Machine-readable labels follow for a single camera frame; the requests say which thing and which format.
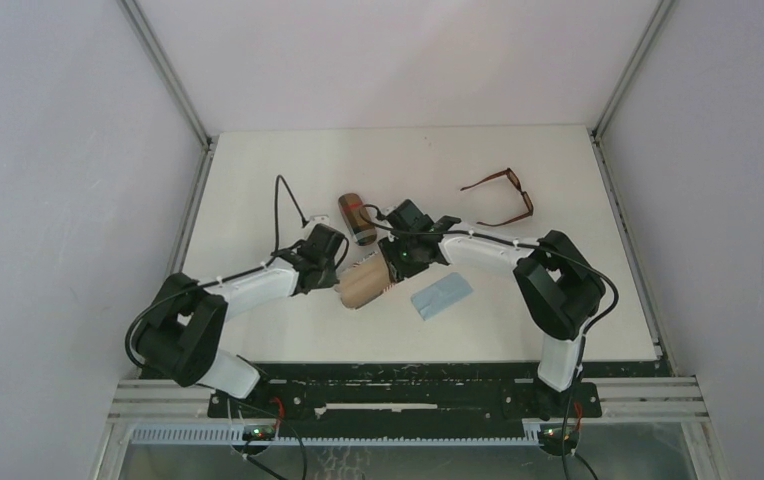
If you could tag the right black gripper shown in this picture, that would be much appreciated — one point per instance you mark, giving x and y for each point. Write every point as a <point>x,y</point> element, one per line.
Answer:
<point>394,253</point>

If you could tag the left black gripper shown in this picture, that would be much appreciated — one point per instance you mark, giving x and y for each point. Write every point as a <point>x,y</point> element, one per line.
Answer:
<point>336,266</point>

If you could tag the flag print glasses case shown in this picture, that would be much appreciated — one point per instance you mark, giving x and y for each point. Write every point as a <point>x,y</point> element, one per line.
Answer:
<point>364,281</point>

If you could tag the brown striped glasses case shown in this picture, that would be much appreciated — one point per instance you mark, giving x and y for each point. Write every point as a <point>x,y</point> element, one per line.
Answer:
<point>354,213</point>

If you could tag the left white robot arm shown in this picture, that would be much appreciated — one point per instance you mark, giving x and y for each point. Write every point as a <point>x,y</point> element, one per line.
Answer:
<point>179,333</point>

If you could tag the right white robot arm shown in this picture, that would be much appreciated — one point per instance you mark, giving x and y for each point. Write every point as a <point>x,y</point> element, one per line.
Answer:
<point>564,294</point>

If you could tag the brown tortoise sunglasses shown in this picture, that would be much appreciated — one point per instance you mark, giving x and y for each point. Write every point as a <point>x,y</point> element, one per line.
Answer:
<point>496,200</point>

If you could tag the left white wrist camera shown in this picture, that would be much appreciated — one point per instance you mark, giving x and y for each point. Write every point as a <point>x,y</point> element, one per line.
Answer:
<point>320,219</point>

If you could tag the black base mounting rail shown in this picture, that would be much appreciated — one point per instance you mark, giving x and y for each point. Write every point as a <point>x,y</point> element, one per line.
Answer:
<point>446,402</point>

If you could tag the left aluminium frame post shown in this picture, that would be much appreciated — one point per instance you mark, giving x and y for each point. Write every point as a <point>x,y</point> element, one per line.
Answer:
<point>155,52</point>

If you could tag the aluminium frame post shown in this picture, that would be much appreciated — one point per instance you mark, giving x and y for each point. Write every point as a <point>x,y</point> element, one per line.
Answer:
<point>155,52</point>
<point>598,136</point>

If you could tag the right aluminium frame post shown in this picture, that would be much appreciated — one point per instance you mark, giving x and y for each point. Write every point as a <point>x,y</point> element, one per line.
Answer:
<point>598,136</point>

